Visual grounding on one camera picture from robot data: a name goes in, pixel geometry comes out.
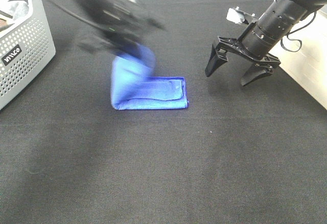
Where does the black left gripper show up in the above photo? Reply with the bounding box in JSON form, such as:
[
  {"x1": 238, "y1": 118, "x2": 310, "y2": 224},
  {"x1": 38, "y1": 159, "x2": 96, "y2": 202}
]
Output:
[{"x1": 79, "y1": 4, "x2": 166, "y2": 53}]

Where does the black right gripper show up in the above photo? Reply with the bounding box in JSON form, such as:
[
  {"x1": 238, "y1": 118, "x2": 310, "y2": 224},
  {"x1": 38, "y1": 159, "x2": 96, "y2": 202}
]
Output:
[{"x1": 205, "y1": 20, "x2": 281, "y2": 86}]

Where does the blue microfibre towel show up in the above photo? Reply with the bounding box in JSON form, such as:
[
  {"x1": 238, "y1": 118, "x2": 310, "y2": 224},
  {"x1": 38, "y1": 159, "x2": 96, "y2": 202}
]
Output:
[{"x1": 110, "y1": 43, "x2": 188, "y2": 110}]

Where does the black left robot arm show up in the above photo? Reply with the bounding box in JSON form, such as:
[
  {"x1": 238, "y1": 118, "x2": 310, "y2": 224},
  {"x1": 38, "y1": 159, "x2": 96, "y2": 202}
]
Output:
[{"x1": 61, "y1": 0, "x2": 165, "y2": 54}]

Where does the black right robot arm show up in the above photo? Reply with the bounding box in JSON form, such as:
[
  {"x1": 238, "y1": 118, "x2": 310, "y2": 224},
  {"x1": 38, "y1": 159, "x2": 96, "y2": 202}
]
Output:
[{"x1": 205, "y1": 0, "x2": 326, "y2": 86}]

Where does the white plastic storage box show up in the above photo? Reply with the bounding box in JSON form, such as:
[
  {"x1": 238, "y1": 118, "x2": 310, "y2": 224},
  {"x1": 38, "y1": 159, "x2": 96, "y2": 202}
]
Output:
[{"x1": 270, "y1": 6, "x2": 326, "y2": 108}]

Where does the grey perforated laundry basket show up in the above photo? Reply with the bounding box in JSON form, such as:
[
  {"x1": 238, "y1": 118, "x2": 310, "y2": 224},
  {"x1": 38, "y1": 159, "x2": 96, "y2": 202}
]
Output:
[{"x1": 1, "y1": 0, "x2": 56, "y2": 108}]

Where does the grey cloth in basket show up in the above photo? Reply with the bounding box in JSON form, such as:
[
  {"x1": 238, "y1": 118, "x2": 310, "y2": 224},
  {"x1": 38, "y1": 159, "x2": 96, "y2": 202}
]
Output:
[{"x1": 1, "y1": 1, "x2": 29, "y2": 24}]

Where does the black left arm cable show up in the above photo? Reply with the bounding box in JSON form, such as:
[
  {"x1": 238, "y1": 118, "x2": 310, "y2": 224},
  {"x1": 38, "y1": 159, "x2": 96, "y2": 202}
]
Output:
[{"x1": 50, "y1": 0, "x2": 108, "y2": 32}]

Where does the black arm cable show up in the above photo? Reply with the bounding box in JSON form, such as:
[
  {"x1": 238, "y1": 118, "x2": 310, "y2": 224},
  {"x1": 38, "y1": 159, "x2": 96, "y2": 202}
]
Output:
[
  {"x1": 279, "y1": 10, "x2": 317, "y2": 53},
  {"x1": 50, "y1": 0, "x2": 108, "y2": 32}
]

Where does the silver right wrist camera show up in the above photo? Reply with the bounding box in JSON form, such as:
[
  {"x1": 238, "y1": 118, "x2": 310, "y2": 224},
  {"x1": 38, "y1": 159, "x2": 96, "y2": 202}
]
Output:
[{"x1": 226, "y1": 7, "x2": 259, "y2": 25}]

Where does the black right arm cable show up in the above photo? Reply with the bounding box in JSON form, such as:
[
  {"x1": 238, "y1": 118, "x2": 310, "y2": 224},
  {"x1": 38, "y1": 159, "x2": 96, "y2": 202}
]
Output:
[{"x1": 279, "y1": 10, "x2": 317, "y2": 53}]

